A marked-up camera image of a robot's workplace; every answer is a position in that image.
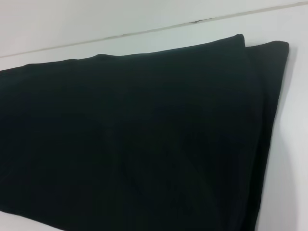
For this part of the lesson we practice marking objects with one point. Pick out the black shirt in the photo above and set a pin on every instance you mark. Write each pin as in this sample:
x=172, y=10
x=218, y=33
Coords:
x=132, y=144

